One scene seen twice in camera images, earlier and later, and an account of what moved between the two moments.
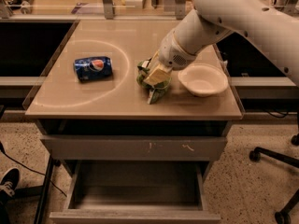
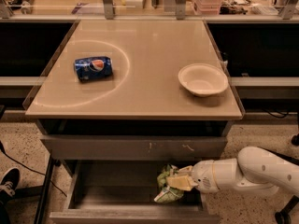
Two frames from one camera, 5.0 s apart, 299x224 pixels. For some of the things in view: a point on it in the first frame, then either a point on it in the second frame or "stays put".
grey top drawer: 134,147 stays put
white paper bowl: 203,78 stays put
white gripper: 172,54 -> 203,175
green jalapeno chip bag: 155,91 -> 167,194
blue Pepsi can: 92,68 stays put
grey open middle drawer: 135,191 stays put
